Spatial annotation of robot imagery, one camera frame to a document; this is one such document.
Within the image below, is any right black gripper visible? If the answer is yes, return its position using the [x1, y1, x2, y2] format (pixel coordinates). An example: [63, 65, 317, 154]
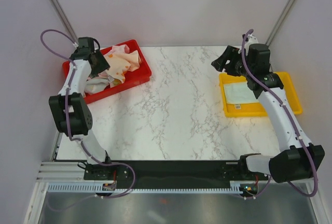
[212, 45, 254, 78]

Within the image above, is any mint green towel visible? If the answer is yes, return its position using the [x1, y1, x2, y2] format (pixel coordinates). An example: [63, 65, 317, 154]
[223, 82, 259, 109]

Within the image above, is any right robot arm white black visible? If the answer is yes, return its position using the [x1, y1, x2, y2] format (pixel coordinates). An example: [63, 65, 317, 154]
[211, 44, 325, 183]

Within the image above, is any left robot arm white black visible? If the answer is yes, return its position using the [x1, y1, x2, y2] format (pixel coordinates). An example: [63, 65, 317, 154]
[49, 37, 114, 179]

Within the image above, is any cream orange-dotted towel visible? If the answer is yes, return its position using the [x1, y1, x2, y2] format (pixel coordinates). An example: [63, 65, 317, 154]
[104, 50, 142, 87]

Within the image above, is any grey towel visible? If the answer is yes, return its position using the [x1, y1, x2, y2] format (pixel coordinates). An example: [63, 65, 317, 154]
[84, 77, 109, 94]

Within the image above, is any pink striped towel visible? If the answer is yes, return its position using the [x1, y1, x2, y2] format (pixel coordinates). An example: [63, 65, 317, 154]
[88, 45, 129, 82]

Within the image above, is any red plastic bin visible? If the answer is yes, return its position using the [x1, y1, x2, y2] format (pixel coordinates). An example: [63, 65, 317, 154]
[62, 39, 153, 105]

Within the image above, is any yellow plastic bin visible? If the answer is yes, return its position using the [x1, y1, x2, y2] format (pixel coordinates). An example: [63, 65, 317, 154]
[219, 72, 302, 118]

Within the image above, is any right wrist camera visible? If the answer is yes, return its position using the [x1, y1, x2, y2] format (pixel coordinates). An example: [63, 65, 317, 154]
[244, 34, 258, 51]

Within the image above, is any left aluminium frame post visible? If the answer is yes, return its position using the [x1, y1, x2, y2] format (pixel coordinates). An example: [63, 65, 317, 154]
[49, 0, 78, 41]

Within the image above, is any aluminium frame post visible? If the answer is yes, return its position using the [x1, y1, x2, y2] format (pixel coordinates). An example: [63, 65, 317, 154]
[265, 0, 297, 46]
[49, 0, 78, 41]

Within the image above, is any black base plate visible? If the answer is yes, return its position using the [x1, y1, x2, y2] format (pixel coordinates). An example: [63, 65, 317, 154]
[84, 160, 268, 189]

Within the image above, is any right aluminium frame post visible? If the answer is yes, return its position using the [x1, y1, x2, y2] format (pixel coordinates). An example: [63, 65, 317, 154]
[265, 0, 297, 46]

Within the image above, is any white slotted cable duct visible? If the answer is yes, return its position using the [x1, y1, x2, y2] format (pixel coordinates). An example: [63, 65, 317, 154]
[47, 181, 258, 194]

